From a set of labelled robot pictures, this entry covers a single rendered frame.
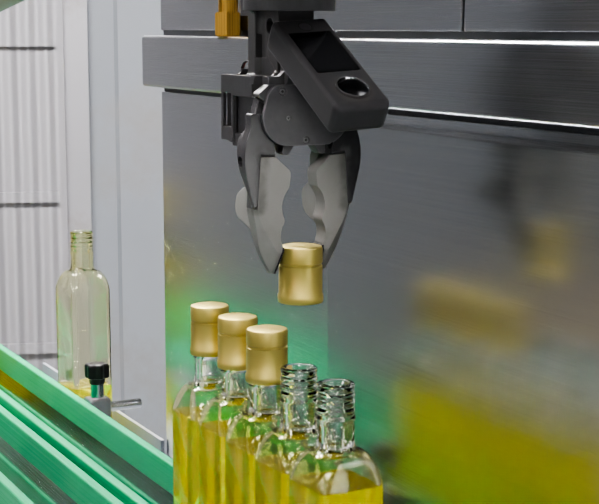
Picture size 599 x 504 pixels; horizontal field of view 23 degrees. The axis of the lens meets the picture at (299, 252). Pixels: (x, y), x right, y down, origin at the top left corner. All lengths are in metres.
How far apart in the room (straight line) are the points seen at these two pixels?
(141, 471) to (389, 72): 0.56
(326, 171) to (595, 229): 0.23
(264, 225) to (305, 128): 0.08
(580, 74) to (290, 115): 0.22
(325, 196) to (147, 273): 3.29
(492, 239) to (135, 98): 3.28
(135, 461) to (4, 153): 2.78
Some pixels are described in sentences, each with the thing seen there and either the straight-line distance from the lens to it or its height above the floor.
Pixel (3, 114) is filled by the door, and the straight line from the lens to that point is 4.31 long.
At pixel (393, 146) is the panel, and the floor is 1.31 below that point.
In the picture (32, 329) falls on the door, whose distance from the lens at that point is 4.39.
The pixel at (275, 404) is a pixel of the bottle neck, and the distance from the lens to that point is 1.19.
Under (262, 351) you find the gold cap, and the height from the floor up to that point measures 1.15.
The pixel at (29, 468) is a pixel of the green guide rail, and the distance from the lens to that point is 1.65.
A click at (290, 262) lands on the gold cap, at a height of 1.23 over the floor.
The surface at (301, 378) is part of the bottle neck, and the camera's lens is 1.13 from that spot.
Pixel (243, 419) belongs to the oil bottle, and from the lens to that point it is 1.20.
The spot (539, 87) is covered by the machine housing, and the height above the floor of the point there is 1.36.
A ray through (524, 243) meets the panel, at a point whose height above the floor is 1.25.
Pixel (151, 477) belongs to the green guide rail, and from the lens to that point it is 1.56.
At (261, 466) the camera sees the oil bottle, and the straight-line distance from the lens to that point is 1.16.
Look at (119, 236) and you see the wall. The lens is 4.38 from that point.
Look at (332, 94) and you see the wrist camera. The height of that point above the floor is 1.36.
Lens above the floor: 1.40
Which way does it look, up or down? 9 degrees down
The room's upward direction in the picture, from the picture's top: straight up
